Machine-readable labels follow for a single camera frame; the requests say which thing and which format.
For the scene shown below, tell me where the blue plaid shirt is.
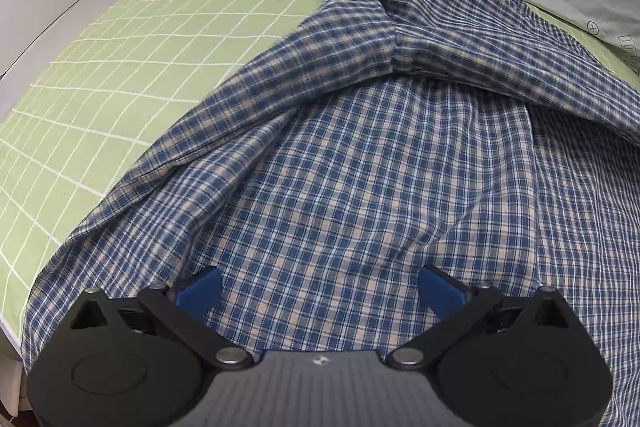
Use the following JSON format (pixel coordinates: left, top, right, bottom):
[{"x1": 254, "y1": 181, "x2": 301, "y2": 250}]
[{"x1": 20, "y1": 0, "x2": 640, "y2": 427}]

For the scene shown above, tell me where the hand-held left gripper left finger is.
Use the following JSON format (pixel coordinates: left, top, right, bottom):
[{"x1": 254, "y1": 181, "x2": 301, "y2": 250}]
[{"x1": 67, "y1": 266, "x2": 254, "y2": 371}]

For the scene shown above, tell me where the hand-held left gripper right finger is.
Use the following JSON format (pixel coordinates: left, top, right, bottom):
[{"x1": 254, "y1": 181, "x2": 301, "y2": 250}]
[{"x1": 388, "y1": 264, "x2": 571, "y2": 370}]

